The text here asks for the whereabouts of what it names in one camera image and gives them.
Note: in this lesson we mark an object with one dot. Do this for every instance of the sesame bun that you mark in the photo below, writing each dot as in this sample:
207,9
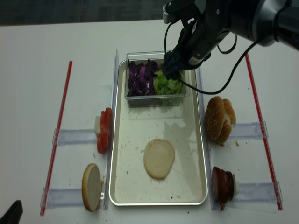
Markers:
214,117
229,122

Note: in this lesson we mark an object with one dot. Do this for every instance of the clear bun bottom rail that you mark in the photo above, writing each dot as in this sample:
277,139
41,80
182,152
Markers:
52,198

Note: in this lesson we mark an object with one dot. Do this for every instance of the white tomato pusher block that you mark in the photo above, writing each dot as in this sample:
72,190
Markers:
97,125

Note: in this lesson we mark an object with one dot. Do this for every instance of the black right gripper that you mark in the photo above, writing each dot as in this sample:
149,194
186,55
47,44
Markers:
201,33

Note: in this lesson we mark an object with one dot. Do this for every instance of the purple cabbage pieces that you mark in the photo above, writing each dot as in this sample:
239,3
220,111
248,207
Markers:
141,78

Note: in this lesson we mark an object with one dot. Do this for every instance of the sesame bun top front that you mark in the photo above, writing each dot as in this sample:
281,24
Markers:
214,117

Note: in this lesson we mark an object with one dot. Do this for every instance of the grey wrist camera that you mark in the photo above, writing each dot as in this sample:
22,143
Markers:
170,12

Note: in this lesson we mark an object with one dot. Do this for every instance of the clear patty rail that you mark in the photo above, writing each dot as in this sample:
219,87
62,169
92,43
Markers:
268,192

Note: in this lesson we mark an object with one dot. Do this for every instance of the clear bun rail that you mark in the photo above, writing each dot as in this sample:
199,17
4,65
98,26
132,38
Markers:
52,198
254,130

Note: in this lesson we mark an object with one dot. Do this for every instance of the bun bottom on tray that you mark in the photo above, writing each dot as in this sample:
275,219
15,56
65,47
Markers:
158,158

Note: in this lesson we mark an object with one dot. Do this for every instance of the green lettuce in container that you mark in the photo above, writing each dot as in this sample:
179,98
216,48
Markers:
167,87

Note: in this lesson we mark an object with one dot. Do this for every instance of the left red strip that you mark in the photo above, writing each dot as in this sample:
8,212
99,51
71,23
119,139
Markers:
54,145

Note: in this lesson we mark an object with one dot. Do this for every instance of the red strip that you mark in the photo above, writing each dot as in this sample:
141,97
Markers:
54,145
265,141

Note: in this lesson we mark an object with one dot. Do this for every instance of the white patty pusher block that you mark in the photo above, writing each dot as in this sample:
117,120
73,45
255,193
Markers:
236,187

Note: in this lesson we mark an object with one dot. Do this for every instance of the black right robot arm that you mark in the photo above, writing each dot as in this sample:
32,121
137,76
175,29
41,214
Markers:
262,21

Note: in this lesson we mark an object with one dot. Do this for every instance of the clear tomato rail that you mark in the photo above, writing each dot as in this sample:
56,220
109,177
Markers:
71,137

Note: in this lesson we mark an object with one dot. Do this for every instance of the upright bun bottom slice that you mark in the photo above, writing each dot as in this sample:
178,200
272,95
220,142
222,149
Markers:
91,187

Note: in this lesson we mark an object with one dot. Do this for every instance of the clear plastic salad container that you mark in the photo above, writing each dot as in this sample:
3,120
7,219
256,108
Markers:
147,101

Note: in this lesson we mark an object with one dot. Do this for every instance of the metal baking tray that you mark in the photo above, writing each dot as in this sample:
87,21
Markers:
130,184

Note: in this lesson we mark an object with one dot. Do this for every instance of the sesame bun top rear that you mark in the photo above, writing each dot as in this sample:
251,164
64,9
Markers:
229,122

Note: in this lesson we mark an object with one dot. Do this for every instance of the tomato slices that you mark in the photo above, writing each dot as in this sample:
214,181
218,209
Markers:
103,137

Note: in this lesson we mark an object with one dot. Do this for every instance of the right red strip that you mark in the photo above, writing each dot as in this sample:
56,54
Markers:
265,141

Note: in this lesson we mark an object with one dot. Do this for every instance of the stack of meat patties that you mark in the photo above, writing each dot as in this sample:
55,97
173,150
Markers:
223,186

